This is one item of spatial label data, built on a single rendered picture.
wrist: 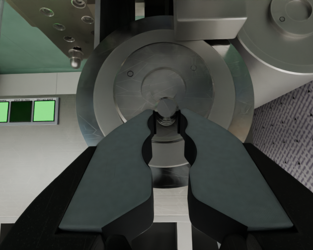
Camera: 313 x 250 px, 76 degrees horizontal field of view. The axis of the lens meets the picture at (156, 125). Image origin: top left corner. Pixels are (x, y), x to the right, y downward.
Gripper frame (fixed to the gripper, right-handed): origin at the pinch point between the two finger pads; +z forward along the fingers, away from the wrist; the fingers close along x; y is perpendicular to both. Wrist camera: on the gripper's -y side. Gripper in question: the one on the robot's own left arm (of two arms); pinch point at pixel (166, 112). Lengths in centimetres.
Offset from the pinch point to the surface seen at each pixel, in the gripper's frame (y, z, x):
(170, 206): 34.9, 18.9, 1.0
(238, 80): -0.1, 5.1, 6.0
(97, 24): -4.3, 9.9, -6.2
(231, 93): 0.5, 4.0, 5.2
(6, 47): 35, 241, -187
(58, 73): 81, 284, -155
